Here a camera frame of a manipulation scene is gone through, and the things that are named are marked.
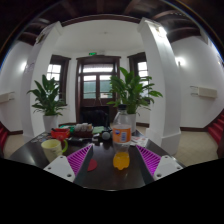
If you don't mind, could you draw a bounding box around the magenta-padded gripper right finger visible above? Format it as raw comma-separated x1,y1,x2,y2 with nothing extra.
134,144,185,186

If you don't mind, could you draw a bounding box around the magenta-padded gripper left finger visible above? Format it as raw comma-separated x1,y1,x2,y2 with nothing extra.
43,143,95,188

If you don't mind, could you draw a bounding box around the orange drink plastic bottle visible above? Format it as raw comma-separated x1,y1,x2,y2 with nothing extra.
111,104,133,171

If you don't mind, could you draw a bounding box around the flat round red coaster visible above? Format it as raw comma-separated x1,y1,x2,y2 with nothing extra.
87,158,99,172

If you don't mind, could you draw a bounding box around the printed paper leaflet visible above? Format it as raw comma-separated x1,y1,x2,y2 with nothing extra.
130,134,149,148

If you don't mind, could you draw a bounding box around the brown box of small items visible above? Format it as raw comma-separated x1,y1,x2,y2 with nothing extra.
73,122,94,138

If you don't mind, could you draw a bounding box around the red box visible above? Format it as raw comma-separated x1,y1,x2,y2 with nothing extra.
50,127,71,141

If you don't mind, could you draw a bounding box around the green notebook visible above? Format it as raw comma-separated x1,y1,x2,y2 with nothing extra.
92,125,106,135

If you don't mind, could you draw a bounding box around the grey ball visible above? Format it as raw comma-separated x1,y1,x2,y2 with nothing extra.
101,130,112,141

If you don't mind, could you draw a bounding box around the black chair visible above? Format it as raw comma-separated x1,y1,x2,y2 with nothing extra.
79,105,111,128

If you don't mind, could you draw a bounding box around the colourful round stickers sheet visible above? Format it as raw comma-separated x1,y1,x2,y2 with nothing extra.
30,132,51,144

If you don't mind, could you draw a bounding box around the green plant in white pot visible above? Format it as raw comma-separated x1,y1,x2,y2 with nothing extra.
107,66,164,134
27,74,69,134

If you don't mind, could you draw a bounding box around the red carpeted staircase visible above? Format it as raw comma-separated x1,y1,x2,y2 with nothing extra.
207,109,224,146
0,121,9,151

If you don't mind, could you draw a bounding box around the dark wooden double door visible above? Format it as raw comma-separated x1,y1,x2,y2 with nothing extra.
75,55,122,124

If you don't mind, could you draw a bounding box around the dark-framed window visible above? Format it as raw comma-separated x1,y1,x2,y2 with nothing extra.
127,52,150,98
46,54,72,101

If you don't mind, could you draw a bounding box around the pale yellow mug green handle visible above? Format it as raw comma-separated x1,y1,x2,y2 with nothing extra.
40,138,69,163

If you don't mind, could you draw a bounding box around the white wall lamp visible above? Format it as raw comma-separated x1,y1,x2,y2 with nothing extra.
174,56,186,67
20,61,29,73

